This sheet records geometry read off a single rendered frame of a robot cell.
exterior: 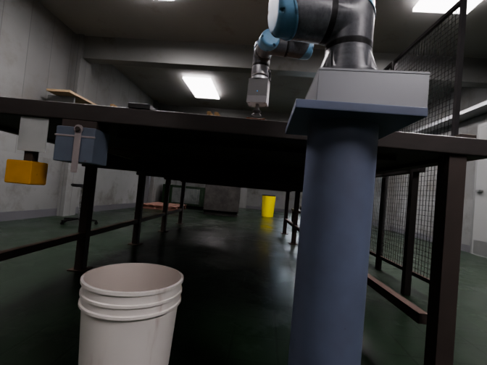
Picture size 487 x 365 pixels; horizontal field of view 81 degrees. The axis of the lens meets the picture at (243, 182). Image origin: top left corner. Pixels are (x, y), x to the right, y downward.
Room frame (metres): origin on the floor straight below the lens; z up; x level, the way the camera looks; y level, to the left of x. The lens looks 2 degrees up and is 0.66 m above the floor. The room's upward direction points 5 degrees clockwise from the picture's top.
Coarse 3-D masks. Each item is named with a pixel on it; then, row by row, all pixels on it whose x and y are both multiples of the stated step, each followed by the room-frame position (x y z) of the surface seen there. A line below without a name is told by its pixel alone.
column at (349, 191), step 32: (288, 128) 0.79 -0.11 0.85; (320, 128) 0.67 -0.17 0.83; (352, 128) 0.64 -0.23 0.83; (384, 128) 0.70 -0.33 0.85; (320, 160) 0.66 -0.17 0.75; (352, 160) 0.63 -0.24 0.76; (320, 192) 0.66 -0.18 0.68; (352, 192) 0.64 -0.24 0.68; (320, 224) 0.65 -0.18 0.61; (352, 224) 0.64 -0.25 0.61; (320, 256) 0.65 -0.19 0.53; (352, 256) 0.64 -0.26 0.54; (320, 288) 0.65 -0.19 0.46; (352, 288) 0.64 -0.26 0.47; (320, 320) 0.64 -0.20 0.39; (352, 320) 0.64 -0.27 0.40; (320, 352) 0.64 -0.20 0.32; (352, 352) 0.64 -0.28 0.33
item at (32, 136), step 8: (24, 120) 0.99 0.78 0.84; (32, 120) 0.99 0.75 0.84; (40, 120) 0.99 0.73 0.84; (48, 120) 0.99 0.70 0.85; (24, 128) 0.99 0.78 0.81; (32, 128) 0.99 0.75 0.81; (40, 128) 0.99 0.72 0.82; (48, 128) 0.99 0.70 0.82; (24, 136) 0.99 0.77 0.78; (32, 136) 0.99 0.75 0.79; (40, 136) 0.99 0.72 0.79; (24, 144) 0.99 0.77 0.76; (32, 144) 0.99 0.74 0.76; (40, 144) 0.99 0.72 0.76
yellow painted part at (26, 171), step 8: (32, 152) 1.00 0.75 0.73; (8, 160) 0.96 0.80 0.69; (16, 160) 0.96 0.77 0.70; (24, 160) 1.00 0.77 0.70; (32, 160) 1.00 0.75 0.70; (8, 168) 0.96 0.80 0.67; (16, 168) 0.96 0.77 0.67; (24, 168) 0.96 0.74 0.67; (32, 168) 0.96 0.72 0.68; (40, 168) 1.00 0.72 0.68; (8, 176) 0.96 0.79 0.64; (16, 176) 0.96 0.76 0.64; (24, 176) 0.96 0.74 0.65; (32, 176) 0.97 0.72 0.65; (40, 176) 1.00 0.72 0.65; (32, 184) 0.97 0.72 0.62; (40, 184) 1.01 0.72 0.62
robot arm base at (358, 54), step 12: (348, 36) 0.66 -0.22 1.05; (360, 36) 0.66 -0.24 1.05; (336, 48) 0.68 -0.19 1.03; (348, 48) 0.66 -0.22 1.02; (360, 48) 0.66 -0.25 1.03; (324, 60) 0.71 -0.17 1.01; (336, 60) 0.67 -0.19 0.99; (348, 60) 0.65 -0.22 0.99; (360, 60) 0.65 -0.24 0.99; (372, 60) 0.67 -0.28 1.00
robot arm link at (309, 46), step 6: (288, 42) 1.09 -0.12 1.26; (294, 42) 1.09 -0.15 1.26; (300, 42) 1.08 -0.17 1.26; (288, 48) 1.09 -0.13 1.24; (294, 48) 1.10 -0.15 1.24; (300, 48) 1.09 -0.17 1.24; (306, 48) 1.10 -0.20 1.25; (312, 48) 1.11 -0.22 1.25; (288, 54) 1.11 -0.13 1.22; (294, 54) 1.11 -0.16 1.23; (300, 54) 1.11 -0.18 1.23; (306, 54) 1.11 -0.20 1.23
